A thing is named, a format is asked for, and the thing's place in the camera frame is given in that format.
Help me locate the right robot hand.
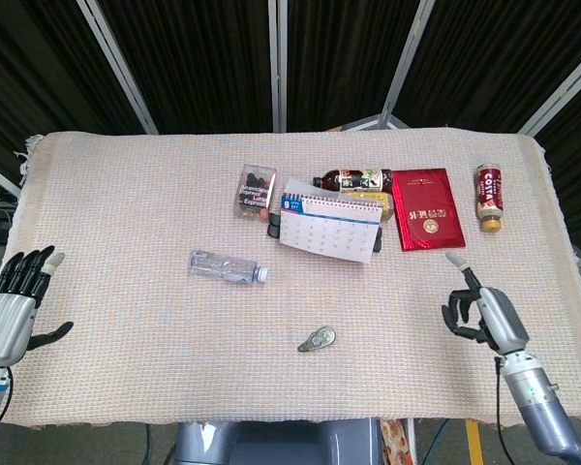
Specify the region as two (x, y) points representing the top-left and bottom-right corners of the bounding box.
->
(441, 252), (532, 355)

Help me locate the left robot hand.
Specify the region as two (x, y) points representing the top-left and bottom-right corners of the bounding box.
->
(0, 245), (75, 367)

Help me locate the white desk calendar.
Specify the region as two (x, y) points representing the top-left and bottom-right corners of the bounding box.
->
(278, 177), (384, 265)

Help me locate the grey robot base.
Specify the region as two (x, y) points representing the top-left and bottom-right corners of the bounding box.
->
(172, 418), (384, 465)

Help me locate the Costa coffee bottle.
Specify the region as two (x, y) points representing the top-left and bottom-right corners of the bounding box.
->
(474, 164), (508, 233)

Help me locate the beige woven tablecloth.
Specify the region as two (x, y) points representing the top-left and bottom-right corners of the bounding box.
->
(0, 126), (581, 429)

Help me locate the red booklet with gold print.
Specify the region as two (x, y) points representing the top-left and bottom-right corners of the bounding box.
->
(391, 168), (468, 252)

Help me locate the yellow small box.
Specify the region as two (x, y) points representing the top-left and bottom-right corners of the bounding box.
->
(339, 190), (396, 223)

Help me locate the dark tea bottle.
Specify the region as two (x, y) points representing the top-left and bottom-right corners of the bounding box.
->
(312, 168), (394, 193)

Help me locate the clear plastic water bottle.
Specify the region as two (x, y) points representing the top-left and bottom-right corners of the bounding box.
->
(188, 249), (271, 287)

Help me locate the clear box with black print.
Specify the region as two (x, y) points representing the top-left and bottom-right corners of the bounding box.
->
(232, 164), (278, 223)

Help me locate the folding screen with metal frames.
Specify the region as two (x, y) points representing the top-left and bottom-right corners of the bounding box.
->
(0, 0), (581, 296)

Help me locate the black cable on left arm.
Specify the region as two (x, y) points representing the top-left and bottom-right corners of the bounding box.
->
(0, 366), (16, 435)

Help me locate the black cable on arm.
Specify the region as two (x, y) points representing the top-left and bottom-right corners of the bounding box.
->
(492, 356), (510, 465)
(0, 366), (16, 435)

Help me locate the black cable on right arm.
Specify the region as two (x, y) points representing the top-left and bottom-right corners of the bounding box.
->
(492, 356), (510, 465)

